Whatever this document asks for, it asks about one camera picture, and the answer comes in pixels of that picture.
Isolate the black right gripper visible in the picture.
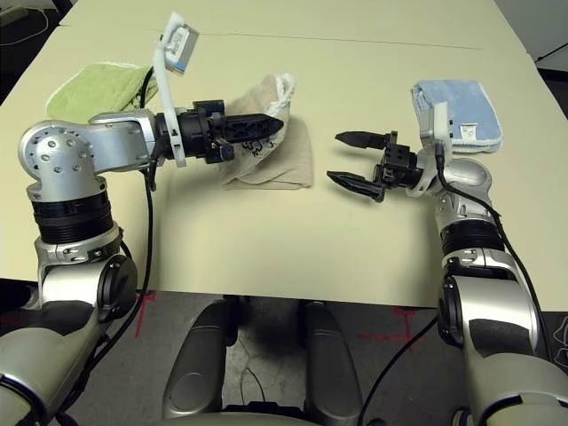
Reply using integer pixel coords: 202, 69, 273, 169
326, 130, 422, 203

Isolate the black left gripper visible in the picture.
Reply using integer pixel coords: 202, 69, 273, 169
179, 100, 285, 165

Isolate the beige towel with white trim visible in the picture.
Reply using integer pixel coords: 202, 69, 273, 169
220, 73, 316, 191

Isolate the folded blue towel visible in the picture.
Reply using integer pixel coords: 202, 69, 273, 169
410, 79, 505, 155

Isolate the folded green towel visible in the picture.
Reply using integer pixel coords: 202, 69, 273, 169
45, 61, 160, 122

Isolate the black tripod leg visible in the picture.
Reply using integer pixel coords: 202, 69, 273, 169
534, 42, 568, 63

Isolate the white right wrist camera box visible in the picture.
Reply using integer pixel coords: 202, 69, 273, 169
419, 100, 454, 196

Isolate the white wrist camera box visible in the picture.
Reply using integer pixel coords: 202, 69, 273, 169
419, 100, 454, 196
153, 12, 201, 168

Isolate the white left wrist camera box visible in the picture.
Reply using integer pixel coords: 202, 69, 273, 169
153, 12, 201, 168

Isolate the black left camera cable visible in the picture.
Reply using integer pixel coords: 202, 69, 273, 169
52, 66, 161, 426

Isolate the black stand post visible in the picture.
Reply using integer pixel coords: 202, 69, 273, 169
224, 295, 243, 347

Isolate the black table frame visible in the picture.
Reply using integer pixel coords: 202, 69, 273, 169
43, 0, 83, 28

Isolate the white floor cable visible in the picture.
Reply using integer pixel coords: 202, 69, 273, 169
0, 8, 50, 45

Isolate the thin dark floor cable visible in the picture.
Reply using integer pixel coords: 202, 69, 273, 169
241, 366, 270, 403

